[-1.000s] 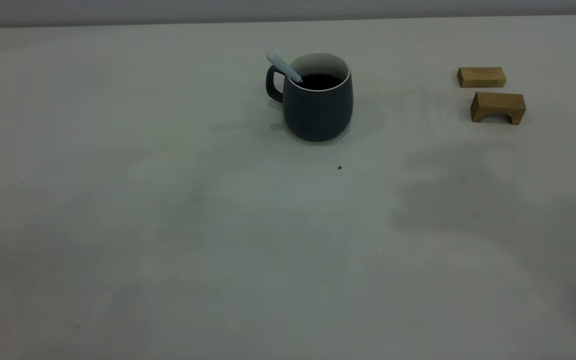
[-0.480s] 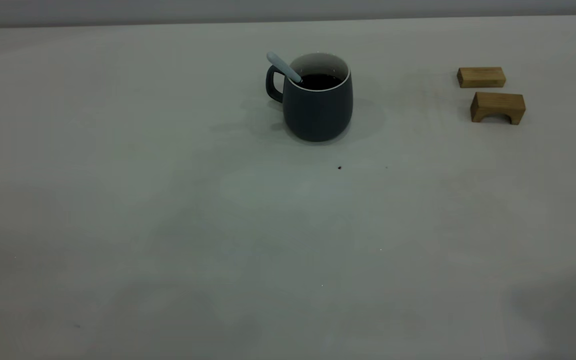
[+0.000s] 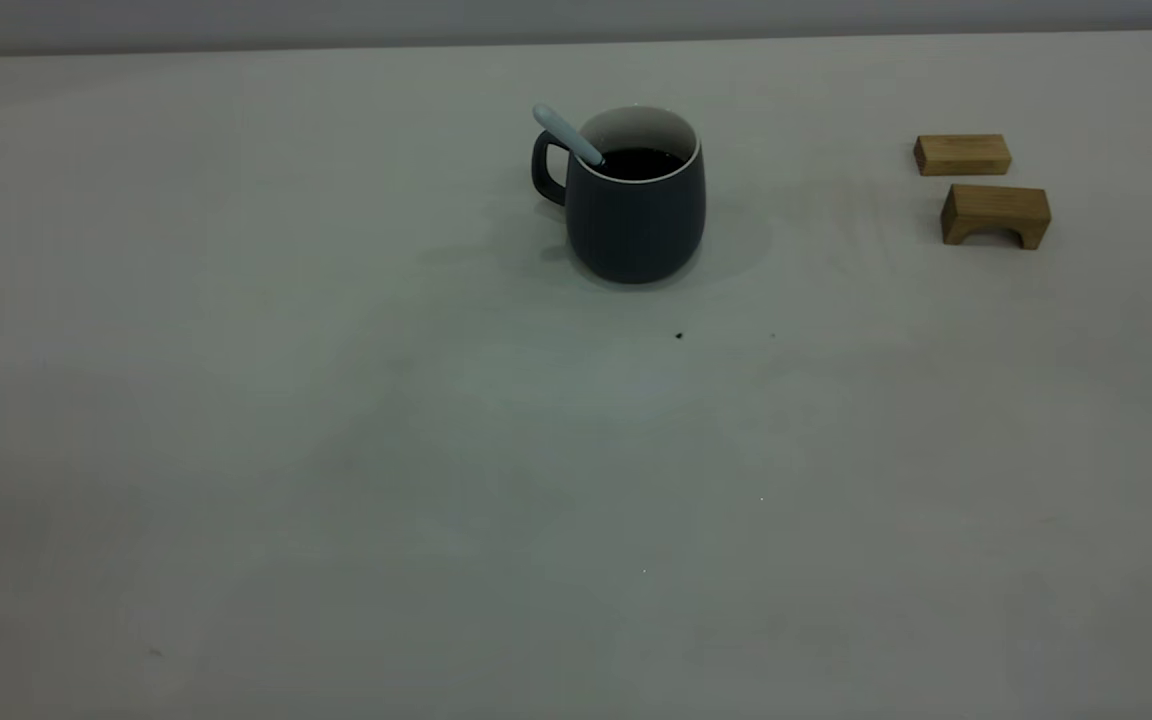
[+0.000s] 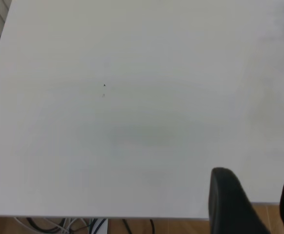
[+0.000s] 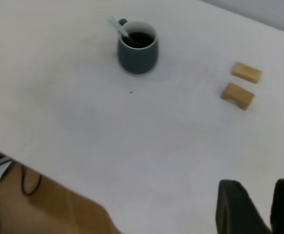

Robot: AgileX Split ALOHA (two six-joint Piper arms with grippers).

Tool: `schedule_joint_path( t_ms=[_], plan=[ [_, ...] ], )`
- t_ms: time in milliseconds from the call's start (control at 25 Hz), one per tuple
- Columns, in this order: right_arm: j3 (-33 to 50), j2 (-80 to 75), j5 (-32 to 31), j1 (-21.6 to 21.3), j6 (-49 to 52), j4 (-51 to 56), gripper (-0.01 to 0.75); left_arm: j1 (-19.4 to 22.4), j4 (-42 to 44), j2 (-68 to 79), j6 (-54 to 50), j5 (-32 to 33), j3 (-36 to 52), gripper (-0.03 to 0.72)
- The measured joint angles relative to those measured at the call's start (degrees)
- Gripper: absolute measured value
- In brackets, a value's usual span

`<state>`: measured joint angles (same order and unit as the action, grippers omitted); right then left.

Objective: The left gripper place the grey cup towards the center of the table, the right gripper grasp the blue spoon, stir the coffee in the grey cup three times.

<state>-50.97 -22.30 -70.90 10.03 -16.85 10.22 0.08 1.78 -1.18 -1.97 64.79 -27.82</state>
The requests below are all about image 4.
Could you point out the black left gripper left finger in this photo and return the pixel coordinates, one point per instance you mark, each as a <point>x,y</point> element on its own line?
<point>229,202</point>

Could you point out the white table leg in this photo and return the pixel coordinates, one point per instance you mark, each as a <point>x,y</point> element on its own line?
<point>102,226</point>

